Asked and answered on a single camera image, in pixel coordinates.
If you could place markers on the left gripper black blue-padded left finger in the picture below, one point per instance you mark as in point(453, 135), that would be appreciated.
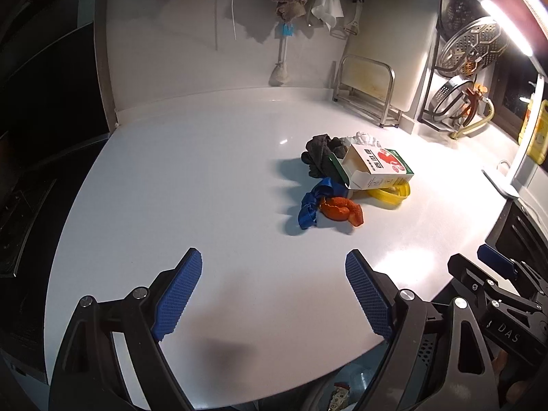
point(87, 373)

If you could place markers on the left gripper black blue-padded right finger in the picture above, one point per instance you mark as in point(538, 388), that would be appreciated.
point(437, 357)

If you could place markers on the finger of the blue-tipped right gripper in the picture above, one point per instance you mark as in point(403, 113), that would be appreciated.
point(496, 261)

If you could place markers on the red white snack wrapper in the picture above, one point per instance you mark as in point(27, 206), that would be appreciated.
point(339, 397)

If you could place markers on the orange plastic scrap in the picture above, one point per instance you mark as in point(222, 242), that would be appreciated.
point(341, 209)

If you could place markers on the green white milk carton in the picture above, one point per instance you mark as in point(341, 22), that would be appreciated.
point(365, 168)

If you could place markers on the blue plastic scrap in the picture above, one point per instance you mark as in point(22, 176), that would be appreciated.
point(326, 188)

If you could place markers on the black cloth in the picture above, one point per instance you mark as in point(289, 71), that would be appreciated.
point(317, 156)

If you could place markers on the aluminium foil ball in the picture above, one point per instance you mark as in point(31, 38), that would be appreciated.
point(364, 139)

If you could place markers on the grey perforated trash basket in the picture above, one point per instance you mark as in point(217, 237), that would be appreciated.
point(359, 374)

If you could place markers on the black sink basin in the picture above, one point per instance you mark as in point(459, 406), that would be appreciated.
point(517, 236)

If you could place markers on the yellow plastic lid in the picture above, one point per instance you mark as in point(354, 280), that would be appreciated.
point(391, 196)

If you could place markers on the yellow oil jug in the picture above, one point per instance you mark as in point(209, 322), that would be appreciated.
point(537, 150)

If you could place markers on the round steel pan lid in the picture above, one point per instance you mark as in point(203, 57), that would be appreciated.
point(447, 96)

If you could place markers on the perforated steel steamer plate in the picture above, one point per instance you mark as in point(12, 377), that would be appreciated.
point(475, 47)

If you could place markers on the steel cutting board rack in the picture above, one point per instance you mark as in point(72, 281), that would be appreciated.
point(367, 87)

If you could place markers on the white cutting board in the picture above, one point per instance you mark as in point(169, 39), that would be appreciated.
point(398, 33)

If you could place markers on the hanging white peeler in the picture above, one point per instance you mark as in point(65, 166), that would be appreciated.
point(351, 27)

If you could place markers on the white dish brush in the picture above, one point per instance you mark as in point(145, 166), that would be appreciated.
point(280, 74)

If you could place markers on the white hanging cloth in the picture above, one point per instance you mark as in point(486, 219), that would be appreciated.
point(328, 12)

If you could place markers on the black wire dish rack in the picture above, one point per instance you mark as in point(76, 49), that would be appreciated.
point(453, 15)

